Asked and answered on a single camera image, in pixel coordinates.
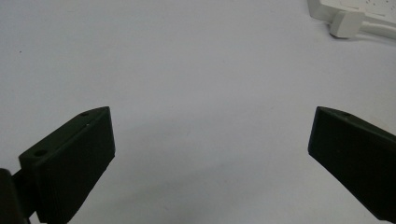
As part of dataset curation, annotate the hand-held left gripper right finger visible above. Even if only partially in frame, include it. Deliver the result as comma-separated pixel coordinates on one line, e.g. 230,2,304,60
307,105,396,224

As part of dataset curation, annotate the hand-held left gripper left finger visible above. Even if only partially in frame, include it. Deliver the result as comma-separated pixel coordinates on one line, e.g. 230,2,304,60
11,105,117,224

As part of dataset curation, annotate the white plug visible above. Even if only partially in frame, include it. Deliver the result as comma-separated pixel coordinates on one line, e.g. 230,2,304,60
329,9,366,39

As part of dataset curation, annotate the white power strip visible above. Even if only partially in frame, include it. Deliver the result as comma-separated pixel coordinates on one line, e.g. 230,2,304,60
306,0,396,28

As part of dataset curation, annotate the white cable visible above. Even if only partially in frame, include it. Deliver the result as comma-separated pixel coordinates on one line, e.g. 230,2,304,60
359,23,396,40

